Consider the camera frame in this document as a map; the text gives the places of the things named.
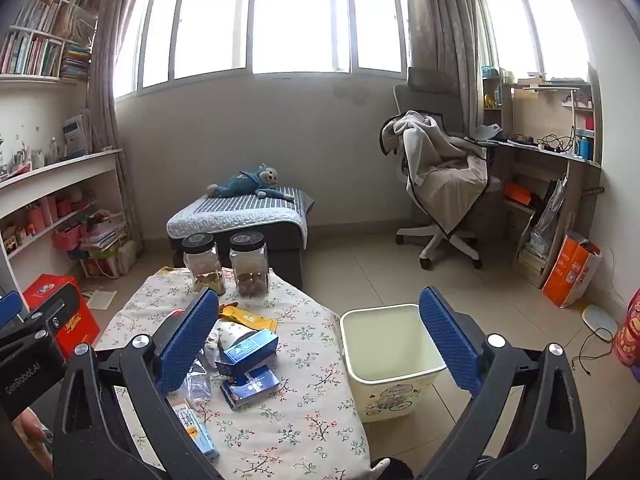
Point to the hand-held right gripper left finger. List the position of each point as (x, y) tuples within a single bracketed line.
[(187, 345)]

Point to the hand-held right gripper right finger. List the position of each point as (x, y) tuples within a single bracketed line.
[(450, 345)]

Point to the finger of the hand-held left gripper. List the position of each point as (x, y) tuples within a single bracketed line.
[(10, 309)]

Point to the white printed wrapper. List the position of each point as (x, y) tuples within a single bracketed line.
[(230, 334)]

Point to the cream plastic bin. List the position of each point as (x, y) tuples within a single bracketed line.
[(380, 350)]

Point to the person's left hand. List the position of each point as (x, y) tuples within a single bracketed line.
[(31, 432)]

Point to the clear plastic wrapper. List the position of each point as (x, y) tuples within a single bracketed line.
[(200, 385)]

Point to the red cardboard box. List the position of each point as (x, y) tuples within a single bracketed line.
[(75, 327)]

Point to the blue cardboard box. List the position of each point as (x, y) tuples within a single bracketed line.
[(252, 387), (250, 349)]

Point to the yellow orange snack packet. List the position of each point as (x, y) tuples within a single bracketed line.
[(250, 317)]

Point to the jar with pale snacks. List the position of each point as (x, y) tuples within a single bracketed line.
[(204, 265)]

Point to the blue white barcode carton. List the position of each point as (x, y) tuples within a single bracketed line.
[(197, 432)]

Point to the papers on floor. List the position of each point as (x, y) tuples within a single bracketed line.
[(101, 299)]

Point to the pink plastic basket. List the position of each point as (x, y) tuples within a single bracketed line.
[(67, 236)]

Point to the jar with brown balls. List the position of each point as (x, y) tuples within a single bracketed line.
[(249, 265)]

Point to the white fuzzy bag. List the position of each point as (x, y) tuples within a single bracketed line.
[(127, 256)]

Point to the mattress with striped cover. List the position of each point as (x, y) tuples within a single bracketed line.
[(260, 252)]

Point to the stack of workbooks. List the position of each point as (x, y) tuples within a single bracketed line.
[(102, 232)]

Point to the floral tablecloth covered table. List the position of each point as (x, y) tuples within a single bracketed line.
[(300, 400)]

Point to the orange white paper bag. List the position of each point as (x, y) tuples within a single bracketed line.
[(570, 272)]

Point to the striped quilted cover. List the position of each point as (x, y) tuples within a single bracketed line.
[(240, 215)]

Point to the white curved bookshelf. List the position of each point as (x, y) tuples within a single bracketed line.
[(55, 175)]

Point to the white bathroom scale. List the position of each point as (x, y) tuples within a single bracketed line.
[(600, 322)]

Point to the silver black bag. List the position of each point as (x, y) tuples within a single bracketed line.
[(550, 215)]

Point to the orange box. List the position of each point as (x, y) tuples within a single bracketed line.
[(517, 192)]

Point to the blue monkey plush toy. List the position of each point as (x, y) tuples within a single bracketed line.
[(245, 182)]

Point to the pink printed bag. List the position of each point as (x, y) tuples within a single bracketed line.
[(629, 335)]

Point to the beige blanket with dark trim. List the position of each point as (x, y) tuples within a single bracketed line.
[(440, 160)]

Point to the white blue booklet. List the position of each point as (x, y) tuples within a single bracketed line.
[(76, 135)]

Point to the wooden desk with hutch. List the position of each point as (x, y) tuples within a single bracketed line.
[(540, 160)]

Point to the grey curtain beside bookshelf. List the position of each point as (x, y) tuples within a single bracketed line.
[(107, 85)]

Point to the white grey office chair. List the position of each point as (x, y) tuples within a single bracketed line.
[(435, 95)]

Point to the row of books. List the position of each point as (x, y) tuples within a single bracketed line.
[(30, 52)]

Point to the grey curtain beside desk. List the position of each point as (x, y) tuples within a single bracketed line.
[(440, 25)]

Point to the small window above desk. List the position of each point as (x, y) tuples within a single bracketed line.
[(540, 25)]

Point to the large window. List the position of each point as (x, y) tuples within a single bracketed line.
[(290, 15)]

